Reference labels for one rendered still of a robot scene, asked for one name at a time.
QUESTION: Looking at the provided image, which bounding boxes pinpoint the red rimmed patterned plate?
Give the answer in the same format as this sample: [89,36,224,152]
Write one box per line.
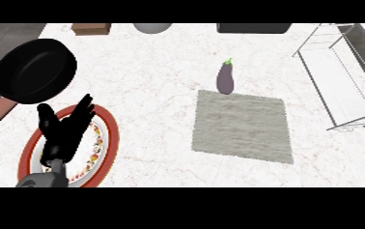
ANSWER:
[18,102,122,188]

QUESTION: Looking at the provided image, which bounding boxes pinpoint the grey woven placemat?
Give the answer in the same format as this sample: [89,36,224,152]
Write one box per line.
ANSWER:
[190,89,296,165]

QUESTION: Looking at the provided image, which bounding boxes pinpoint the brown wooden box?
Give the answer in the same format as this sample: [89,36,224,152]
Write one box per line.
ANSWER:
[71,23,113,37]

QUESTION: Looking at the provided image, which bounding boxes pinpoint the grey round bowl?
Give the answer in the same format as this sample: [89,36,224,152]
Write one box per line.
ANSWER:
[132,23,175,35]

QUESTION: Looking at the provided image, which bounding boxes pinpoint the purple eggplant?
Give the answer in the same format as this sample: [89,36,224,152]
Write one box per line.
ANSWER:
[216,57,236,96]

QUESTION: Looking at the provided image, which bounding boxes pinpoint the black frying pan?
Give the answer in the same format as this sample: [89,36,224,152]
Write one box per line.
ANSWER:
[0,38,79,121]

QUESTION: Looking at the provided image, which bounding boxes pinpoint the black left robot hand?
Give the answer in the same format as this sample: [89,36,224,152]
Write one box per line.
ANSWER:
[36,93,98,164]

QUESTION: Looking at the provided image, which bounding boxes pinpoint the dark grey rectangular appliance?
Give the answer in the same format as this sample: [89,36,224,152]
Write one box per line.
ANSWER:
[216,23,293,35]

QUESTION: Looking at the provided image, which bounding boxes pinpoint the white wire tiered shelf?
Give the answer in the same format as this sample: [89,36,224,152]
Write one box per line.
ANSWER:
[292,23,365,132]

